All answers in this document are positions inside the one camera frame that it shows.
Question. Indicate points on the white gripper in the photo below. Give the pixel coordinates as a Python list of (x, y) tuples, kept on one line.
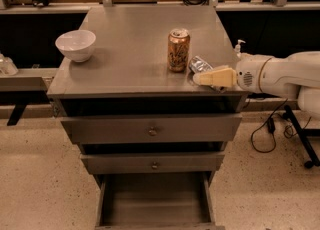
[(247, 72)]

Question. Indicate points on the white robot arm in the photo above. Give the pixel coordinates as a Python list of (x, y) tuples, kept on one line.
[(295, 77)]

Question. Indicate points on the grey top drawer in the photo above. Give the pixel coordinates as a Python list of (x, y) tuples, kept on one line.
[(152, 128)]

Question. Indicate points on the gold soda can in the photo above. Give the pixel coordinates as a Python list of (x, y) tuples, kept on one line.
[(178, 49)]

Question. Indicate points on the grey wooden drawer cabinet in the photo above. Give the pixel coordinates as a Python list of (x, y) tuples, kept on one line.
[(128, 73)]

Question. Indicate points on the grey middle drawer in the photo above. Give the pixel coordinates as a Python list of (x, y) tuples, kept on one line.
[(152, 162)]

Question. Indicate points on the grey open bottom drawer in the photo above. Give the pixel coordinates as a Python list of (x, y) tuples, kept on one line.
[(163, 201)]

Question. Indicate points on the white pump bottle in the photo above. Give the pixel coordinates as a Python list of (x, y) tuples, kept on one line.
[(237, 47)]

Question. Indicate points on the black stand leg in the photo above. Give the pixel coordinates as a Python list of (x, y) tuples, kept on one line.
[(304, 135)]

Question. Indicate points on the white ceramic bowl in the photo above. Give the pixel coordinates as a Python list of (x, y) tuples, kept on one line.
[(77, 45)]

